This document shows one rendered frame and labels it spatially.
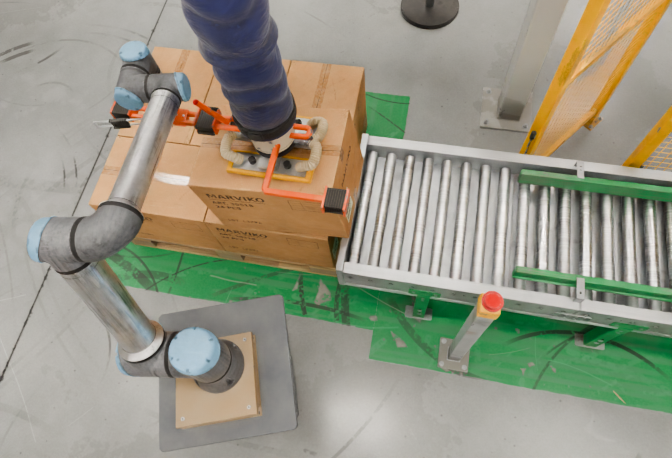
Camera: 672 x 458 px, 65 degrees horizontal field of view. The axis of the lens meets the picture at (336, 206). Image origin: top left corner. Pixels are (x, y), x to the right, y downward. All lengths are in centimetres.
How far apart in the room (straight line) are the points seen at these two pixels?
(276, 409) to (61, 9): 350
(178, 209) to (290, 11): 190
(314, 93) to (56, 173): 178
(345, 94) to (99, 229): 169
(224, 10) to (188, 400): 133
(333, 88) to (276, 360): 143
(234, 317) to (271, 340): 18
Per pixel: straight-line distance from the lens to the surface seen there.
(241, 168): 207
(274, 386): 206
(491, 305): 181
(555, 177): 252
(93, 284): 157
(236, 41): 149
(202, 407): 204
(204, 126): 205
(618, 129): 358
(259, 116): 177
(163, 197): 268
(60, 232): 145
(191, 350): 180
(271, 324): 210
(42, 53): 443
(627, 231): 262
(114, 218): 141
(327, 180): 200
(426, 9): 390
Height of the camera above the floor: 276
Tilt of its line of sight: 64 degrees down
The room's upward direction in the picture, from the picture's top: 11 degrees counter-clockwise
